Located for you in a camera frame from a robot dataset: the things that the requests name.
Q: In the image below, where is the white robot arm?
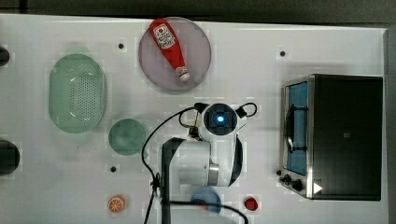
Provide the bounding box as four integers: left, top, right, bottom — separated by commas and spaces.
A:
160, 103, 249, 224

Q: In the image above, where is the green mug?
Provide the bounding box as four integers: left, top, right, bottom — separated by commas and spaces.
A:
108, 119, 146, 156

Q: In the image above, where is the grey round plate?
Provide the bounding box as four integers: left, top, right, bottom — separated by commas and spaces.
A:
138, 17, 211, 91

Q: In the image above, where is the red ketchup bottle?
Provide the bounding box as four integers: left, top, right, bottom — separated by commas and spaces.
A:
148, 19, 191, 81

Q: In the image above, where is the blue cup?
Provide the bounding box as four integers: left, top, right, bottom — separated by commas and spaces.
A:
191, 187, 221, 214

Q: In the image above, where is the small red tomato toy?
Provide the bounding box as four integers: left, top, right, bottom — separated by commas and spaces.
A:
244, 197, 259, 211

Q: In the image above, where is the orange slice toy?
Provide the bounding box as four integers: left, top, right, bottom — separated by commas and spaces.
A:
107, 195, 126, 214

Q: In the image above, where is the green oval colander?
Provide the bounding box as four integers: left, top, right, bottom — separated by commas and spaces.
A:
49, 53, 106, 133

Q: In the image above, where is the black toaster oven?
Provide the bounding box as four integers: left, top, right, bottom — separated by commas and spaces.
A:
276, 74, 384, 201

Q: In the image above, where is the black round container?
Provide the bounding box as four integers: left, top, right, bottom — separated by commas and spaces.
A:
0, 140, 21, 175

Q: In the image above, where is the black cylinder holder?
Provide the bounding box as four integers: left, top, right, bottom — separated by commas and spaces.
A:
0, 47, 10, 66

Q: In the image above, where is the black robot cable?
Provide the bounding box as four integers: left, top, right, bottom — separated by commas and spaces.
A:
141, 102, 259, 224

